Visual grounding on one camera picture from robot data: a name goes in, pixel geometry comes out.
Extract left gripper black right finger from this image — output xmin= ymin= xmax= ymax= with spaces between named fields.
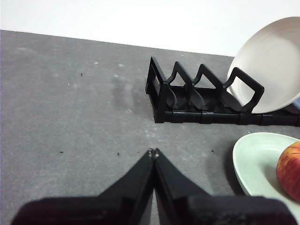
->
xmin=154 ymin=148 xmax=298 ymax=225

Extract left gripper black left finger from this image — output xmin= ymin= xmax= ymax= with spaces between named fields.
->
xmin=10 ymin=149 xmax=155 ymax=225

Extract green plate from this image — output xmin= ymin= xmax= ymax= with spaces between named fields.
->
xmin=232 ymin=132 xmax=300 ymax=211

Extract red apple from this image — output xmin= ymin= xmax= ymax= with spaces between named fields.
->
xmin=276 ymin=141 xmax=300 ymax=203

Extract black plate rack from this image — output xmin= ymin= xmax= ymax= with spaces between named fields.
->
xmin=145 ymin=56 xmax=300 ymax=127

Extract cream plate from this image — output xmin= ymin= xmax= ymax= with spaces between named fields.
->
xmin=226 ymin=16 xmax=300 ymax=114

